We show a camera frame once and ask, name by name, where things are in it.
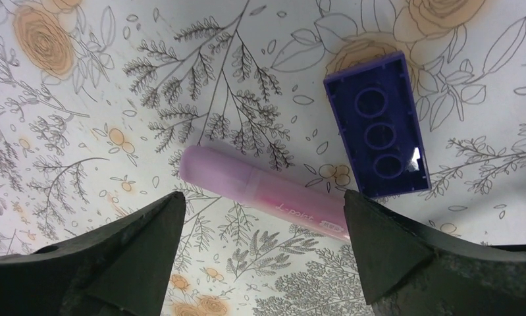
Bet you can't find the purple toy brick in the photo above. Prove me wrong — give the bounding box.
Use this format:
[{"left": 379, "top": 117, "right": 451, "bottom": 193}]
[{"left": 323, "top": 51, "right": 431, "bottom": 198}]

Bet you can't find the pink highlighter pen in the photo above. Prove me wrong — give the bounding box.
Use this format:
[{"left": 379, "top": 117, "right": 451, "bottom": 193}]
[{"left": 178, "top": 146, "right": 350, "bottom": 242}]

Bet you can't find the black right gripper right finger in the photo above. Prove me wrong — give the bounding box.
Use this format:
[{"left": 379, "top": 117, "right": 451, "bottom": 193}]
[{"left": 344, "top": 190, "right": 526, "bottom": 315}]

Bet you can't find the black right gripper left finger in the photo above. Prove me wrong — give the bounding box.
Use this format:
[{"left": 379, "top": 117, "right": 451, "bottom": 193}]
[{"left": 0, "top": 192, "right": 186, "bottom": 315}]

